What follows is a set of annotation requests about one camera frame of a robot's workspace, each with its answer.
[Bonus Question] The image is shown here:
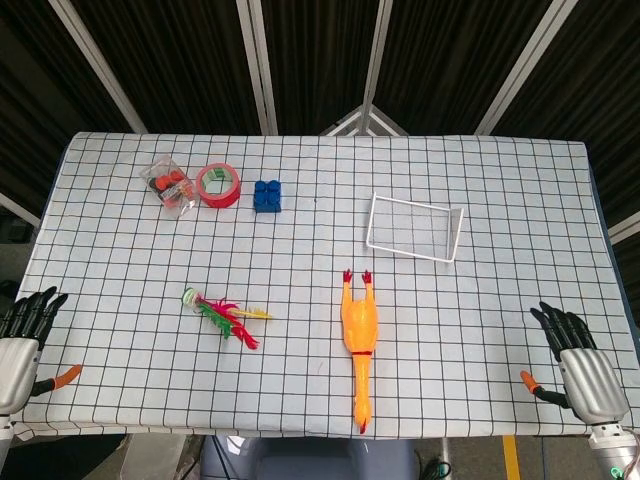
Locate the blue building block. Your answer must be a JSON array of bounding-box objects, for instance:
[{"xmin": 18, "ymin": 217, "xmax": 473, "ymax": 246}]
[{"xmin": 253, "ymin": 179, "xmax": 283, "ymax": 214}]

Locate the red tape roll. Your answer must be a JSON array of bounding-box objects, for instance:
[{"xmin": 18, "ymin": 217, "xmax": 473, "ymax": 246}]
[{"xmin": 195, "ymin": 162, "xmax": 242, "ymax": 209}]

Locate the white wire rack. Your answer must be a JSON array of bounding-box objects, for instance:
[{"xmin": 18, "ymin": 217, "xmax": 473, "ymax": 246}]
[{"xmin": 364, "ymin": 191, "xmax": 465, "ymax": 264}]

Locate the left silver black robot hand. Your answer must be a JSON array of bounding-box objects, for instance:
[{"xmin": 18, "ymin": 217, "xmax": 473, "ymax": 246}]
[{"xmin": 0, "ymin": 286, "xmax": 83, "ymax": 416}]

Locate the white checkered tablecloth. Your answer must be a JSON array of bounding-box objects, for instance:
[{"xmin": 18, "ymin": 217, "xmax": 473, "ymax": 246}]
[{"xmin": 12, "ymin": 131, "xmax": 640, "ymax": 442}]

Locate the yellow rubber chicken toy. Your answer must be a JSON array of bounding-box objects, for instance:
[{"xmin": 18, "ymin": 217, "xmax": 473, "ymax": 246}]
[{"xmin": 340, "ymin": 269, "xmax": 378, "ymax": 435}]

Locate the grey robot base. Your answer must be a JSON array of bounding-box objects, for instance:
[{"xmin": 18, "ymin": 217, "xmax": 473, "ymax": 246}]
[{"xmin": 199, "ymin": 435, "xmax": 416, "ymax": 480}]

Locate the clear plastic bag with items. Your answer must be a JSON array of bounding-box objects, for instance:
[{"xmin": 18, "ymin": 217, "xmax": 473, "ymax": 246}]
[{"xmin": 139, "ymin": 155, "xmax": 197, "ymax": 219}]

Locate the colourful feather shuttlecock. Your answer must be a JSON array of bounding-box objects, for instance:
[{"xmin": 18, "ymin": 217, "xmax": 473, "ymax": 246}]
[{"xmin": 181, "ymin": 287, "xmax": 274, "ymax": 351}]

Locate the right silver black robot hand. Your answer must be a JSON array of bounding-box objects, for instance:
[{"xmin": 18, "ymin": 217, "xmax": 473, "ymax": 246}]
[{"xmin": 519, "ymin": 300, "xmax": 630, "ymax": 427}]

